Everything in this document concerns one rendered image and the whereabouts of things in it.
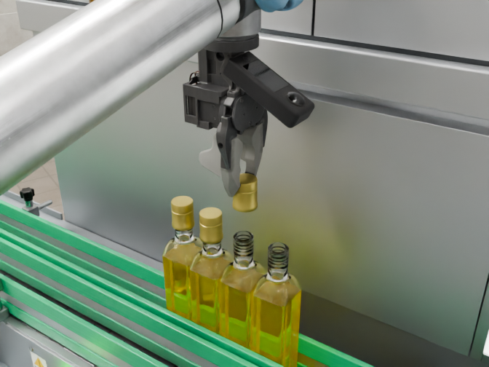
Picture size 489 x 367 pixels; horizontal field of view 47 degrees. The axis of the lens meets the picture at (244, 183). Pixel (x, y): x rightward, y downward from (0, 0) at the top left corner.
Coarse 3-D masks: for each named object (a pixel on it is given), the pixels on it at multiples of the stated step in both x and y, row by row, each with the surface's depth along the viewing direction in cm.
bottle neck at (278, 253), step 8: (272, 248) 79; (280, 248) 80; (288, 248) 78; (272, 256) 78; (280, 256) 77; (288, 256) 79; (272, 264) 78; (280, 264) 78; (272, 272) 79; (280, 272) 79; (272, 280) 80; (280, 280) 79
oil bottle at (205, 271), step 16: (208, 256) 85; (224, 256) 86; (192, 272) 86; (208, 272) 84; (192, 288) 88; (208, 288) 86; (192, 304) 90; (208, 304) 87; (192, 320) 91; (208, 320) 89
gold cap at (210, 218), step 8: (208, 208) 84; (216, 208) 84; (200, 216) 82; (208, 216) 82; (216, 216) 82; (200, 224) 83; (208, 224) 82; (216, 224) 82; (200, 232) 84; (208, 232) 83; (216, 232) 83; (208, 240) 83; (216, 240) 83
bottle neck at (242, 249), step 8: (240, 232) 82; (248, 232) 82; (240, 240) 80; (248, 240) 80; (240, 248) 81; (248, 248) 81; (240, 256) 81; (248, 256) 81; (240, 264) 82; (248, 264) 82
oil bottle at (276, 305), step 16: (288, 272) 82; (256, 288) 81; (272, 288) 79; (288, 288) 79; (256, 304) 81; (272, 304) 79; (288, 304) 80; (256, 320) 83; (272, 320) 81; (288, 320) 81; (256, 336) 84; (272, 336) 82; (288, 336) 83; (256, 352) 86; (272, 352) 84; (288, 352) 85
